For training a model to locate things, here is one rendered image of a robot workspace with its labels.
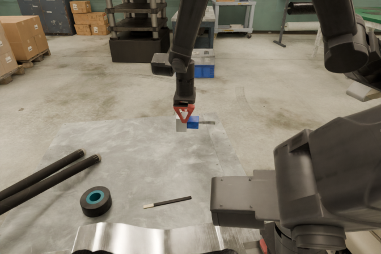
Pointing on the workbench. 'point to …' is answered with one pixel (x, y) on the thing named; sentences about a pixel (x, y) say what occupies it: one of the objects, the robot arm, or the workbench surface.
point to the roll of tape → (96, 201)
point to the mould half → (160, 239)
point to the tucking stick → (166, 202)
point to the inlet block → (193, 123)
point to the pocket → (253, 248)
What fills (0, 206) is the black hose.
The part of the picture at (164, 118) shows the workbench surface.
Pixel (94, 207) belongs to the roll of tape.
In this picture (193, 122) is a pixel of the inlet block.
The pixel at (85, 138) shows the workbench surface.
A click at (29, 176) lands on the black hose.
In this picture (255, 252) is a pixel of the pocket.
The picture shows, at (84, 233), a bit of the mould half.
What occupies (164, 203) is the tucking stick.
